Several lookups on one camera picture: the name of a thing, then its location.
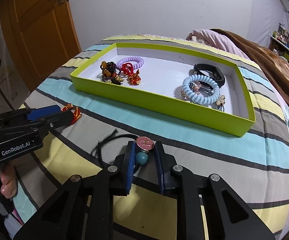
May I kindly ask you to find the left hand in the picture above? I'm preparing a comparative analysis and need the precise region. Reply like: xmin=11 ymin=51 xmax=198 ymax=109
xmin=0 ymin=162 xmax=17 ymax=199

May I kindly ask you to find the brown patterned blanket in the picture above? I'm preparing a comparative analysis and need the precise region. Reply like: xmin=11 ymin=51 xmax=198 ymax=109
xmin=213 ymin=29 xmax=289 ymax=106

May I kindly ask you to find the orange wooden door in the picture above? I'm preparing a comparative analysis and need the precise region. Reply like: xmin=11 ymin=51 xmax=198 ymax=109
xmin=0 ymin=0 xmax=81 ymax=91

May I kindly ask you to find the striped bed sheet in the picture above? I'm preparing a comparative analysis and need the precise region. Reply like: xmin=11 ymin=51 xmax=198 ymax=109
xmin=14 ymin=35 xmax=289 ymax=239

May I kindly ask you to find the black fitness band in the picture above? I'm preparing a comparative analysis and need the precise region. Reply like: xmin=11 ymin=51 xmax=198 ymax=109
xmin=194 ymin=63 xmax=226 ymax=88

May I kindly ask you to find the red knotted cord bracelet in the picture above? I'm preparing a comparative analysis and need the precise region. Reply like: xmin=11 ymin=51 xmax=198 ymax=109
xmin=60 ymin=103 xmax=82 ymax=126

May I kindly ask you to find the purple spiral hair tie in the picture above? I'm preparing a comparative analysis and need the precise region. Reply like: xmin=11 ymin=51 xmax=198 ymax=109
xmin=116 ymin=56 xmax=145 ymax=72

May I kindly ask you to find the grey hair tie with beads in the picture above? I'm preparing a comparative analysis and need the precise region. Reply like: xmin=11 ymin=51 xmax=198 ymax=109
xmin=196 ymin=80 xmax=226 ymax=113

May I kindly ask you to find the cluttered wooden shelf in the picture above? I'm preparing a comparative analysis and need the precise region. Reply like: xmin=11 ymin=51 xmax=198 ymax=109
xmin=269 ymin=23 xmax=289 ymax=63

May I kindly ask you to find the pink quilt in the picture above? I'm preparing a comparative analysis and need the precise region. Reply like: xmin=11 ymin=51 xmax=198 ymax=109
xmin=186 ymin=29 xmax=249 ymax=60

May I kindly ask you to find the light blue spiral hair tie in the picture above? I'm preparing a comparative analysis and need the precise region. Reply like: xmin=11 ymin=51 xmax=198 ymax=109
xmin=181 ymin=75 xmax=220 ymax=106

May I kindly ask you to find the lime green shallow box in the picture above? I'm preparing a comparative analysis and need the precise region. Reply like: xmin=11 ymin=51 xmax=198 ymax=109
xmin=70 ymin=43 xmax=256 ymax=137

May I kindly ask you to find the black cord pink charm tie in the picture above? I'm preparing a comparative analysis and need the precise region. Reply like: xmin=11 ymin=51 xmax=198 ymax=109
xmin=90 ymin=129 xmax=150 ymax=174

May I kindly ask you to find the amber beaded hair tie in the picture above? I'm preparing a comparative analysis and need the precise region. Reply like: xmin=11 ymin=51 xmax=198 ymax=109
xmin=99 ymin=60 xmax=124 ymax=86

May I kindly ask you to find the red orange knot bracelet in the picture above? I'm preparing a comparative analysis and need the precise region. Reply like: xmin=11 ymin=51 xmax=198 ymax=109
xmin=120 ymin=63 xmax=143 ymax=86

